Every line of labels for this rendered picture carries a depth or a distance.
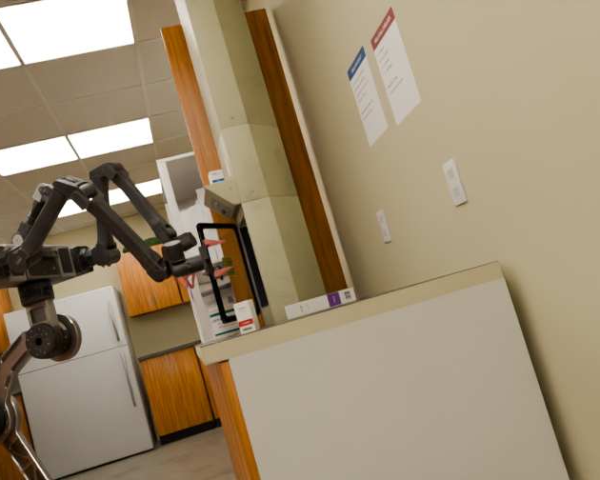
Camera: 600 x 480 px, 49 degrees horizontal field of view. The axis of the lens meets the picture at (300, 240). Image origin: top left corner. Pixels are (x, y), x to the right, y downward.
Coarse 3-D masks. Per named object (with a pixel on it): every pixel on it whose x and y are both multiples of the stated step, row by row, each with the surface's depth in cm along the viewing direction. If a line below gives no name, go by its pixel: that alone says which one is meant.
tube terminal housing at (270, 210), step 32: (256, 128) 258; (224, 160) 266; (256, 160) 252; (256, 192) 250; (288, 192) 262; (256, 224) 248; (288, 224) 256; (256, 256) 246; (288, 256) 249; (288, 288) 246; (320, 288) 261
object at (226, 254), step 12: (216, 240) 260; (228, 240) 268; (216, 252) 257; (228, 252) 265; (240, 252) 274; (216, 264) 254; (228, 264) 262; (240, 264) 271; (228, 276) 259; (240, 276) 268; (228, 288) 257; (240, 288) 265; (216, 300) 247; (228, 300) 254; (240, 300) 262; (252, 300) 271; (228, 312) 251
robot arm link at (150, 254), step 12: (72, 192) 223; (84, 204) 224; (96, 204) 226; (96, 216) 228; (108, 216) 227; (108, 228) 229; (120, 228) 228; (120, 240) 229; (132, 240) 228; (132, 252) 230; (144, 252) 229; (156, 252) 233; (144, 264) 230; (156, 264) 229
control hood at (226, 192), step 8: (216, 184) 248; (224, 184) 249; (232, 184) 249; (208, 192) 253; (216, 192) 248; (224, 192) 248; (232, 192) 249; (208, 200) 265; (216, 200) 257; (224, 200) 250; (232, 200) 248; (232, 208) 255; (224, 216) 278; (232, 216) 272
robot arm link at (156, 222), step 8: (104, 168) 280; (112, 176) 279; (120, 176) 281; (128, 176) 284; (120, 184) 282; (128, 184) 281; (128, 192) 281; (136, 192) 280; (136, 200) 280; (144, 200) 280; (136, 208) 281; (144, 208) 279; (152, 208) 281; (144, 216) 280; (152, 216) 278; (160, 216) 281; (152, 224) 278; (160, 224) 277; (168, 224) 281; (168, 232) 276; (176, 232) 282; (160, 240) 277
